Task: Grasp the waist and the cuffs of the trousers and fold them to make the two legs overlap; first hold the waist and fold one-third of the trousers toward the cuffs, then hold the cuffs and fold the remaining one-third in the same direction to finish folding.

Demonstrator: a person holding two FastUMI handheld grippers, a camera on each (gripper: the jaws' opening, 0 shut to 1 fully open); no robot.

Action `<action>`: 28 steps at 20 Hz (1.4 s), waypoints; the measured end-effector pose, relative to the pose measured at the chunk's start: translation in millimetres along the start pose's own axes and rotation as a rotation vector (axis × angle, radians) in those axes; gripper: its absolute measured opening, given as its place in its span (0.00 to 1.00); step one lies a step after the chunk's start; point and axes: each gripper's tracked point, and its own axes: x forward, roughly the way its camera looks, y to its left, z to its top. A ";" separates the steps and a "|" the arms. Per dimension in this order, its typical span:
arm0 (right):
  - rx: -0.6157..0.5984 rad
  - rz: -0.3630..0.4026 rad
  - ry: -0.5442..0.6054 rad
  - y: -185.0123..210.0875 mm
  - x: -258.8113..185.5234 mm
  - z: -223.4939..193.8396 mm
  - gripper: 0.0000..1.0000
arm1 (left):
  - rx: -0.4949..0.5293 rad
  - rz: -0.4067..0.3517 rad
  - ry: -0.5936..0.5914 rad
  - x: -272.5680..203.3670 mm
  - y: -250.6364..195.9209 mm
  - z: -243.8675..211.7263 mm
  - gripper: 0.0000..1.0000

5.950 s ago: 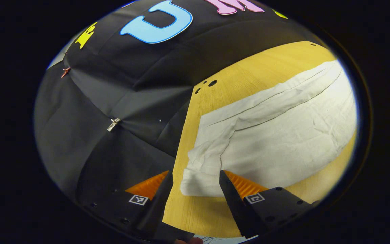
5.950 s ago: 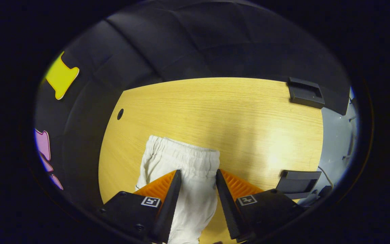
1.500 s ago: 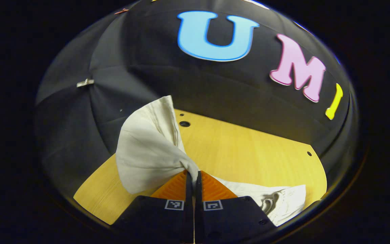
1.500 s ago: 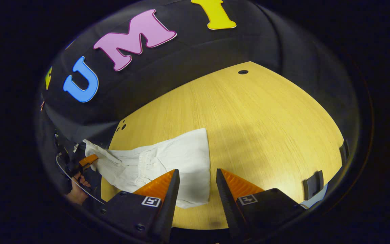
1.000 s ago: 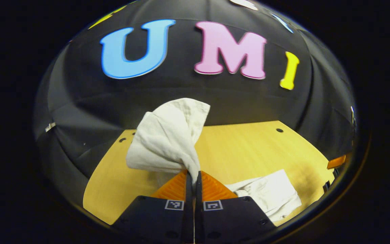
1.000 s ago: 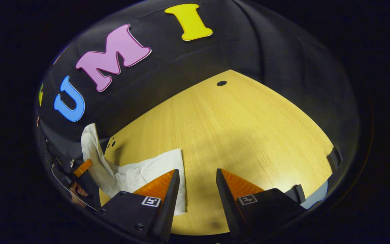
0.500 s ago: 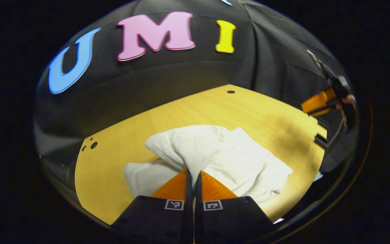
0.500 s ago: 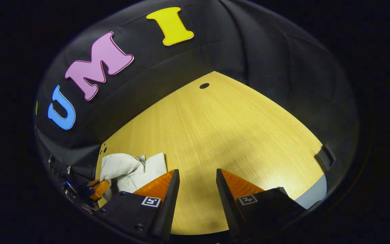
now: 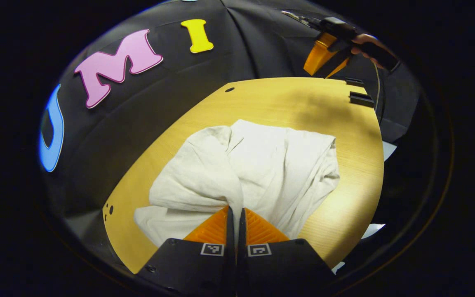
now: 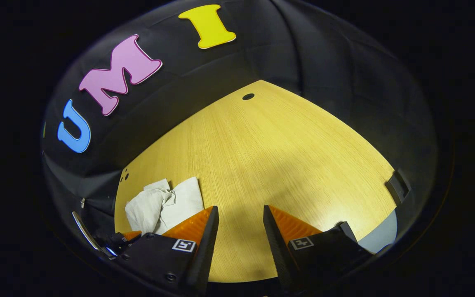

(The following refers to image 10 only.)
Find black backdrop cloth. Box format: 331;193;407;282
42;0;438;248

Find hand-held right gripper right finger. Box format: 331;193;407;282
263;204;373;292

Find white jeans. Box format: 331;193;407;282
125;177;205;236

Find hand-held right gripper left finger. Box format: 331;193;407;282
116;205;220;293

